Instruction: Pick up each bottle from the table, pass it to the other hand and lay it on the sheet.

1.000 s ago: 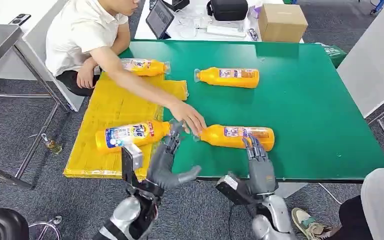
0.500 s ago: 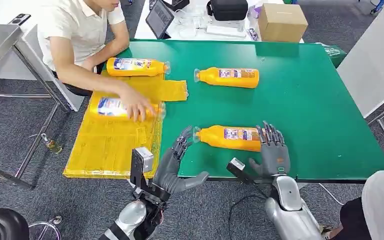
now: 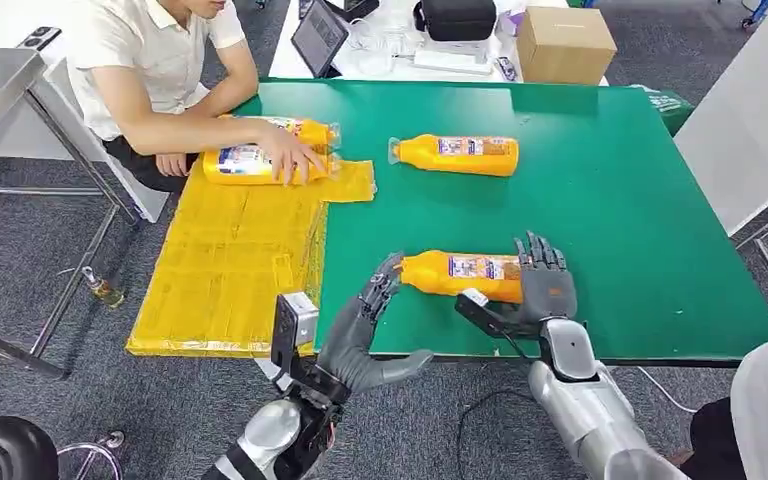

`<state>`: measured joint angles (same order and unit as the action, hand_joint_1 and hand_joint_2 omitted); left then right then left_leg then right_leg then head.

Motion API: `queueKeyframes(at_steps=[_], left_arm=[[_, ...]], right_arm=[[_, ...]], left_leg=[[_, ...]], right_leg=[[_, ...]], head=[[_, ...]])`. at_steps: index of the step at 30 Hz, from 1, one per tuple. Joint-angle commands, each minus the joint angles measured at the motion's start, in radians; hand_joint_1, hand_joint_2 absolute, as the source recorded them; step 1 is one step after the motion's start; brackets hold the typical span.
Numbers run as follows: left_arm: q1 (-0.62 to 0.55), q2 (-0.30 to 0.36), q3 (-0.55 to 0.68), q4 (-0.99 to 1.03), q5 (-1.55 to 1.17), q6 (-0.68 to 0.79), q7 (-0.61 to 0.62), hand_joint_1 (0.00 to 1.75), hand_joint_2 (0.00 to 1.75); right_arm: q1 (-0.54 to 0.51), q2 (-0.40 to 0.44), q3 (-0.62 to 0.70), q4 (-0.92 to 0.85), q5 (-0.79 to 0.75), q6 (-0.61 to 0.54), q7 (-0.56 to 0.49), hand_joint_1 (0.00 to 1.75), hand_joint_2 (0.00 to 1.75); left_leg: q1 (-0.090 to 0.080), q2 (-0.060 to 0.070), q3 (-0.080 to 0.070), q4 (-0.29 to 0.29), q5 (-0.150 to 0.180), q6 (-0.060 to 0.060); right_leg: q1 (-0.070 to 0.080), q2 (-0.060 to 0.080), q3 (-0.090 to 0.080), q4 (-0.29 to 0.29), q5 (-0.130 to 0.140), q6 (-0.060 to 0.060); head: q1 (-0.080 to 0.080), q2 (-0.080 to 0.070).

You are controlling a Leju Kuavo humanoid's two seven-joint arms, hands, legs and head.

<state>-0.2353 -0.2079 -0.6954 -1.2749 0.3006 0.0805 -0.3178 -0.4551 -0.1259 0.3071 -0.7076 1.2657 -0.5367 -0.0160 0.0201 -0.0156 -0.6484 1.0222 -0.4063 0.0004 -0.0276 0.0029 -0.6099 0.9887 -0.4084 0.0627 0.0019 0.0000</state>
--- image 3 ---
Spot yellow sheet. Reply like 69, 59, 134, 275
125, 158, 377, 360

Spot green table mat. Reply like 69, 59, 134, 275
232, 79, 768, 362

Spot cardboard box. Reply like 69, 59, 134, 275
516, 6, 618, 86

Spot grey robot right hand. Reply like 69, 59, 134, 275
499, 231, 579, 337

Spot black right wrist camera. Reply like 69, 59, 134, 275
454, 288, 524, 339

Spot small glass bottle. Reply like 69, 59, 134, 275
81, 266, 127, 310

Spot orange drink bottle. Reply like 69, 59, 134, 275
387, 134, 520, 178
201, 144, 340, 187
221, 115, 344, 150
393, 249, 526, 305

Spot seated person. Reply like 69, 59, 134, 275
65, 0, 329, 193

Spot person's right hand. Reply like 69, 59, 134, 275
258, 125, 328, 187

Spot white table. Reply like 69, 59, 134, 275
267, 0, 611, 87

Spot black ribbed fan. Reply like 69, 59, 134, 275
0, 415, 61, 480

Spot white floor cable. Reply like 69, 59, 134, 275
636, 366, 700, 415

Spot flat white box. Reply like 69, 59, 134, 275
413, 49, 495, 75

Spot black bag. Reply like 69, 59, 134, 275
413, 0, 498, 42

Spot black floor cable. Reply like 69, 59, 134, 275
455, 389, 538, 480

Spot white desk with metal legs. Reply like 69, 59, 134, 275
674, 5, 768, 326

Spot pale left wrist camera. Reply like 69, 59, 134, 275
271, 292, 320, 372

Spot person's left hand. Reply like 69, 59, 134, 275
155, 152, 191, 179

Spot black device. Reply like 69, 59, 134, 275
327, 0, 381, 22

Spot green bag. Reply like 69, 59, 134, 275
629, 84, 695, 137

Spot blue object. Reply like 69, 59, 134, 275
740, 0, 768, 29

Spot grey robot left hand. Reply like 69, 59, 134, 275
317, 251, 436, 394

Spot dark tablet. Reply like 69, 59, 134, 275
290, 0, 350, 79

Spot chrome ring stand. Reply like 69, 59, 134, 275
57, 431, 126, 480

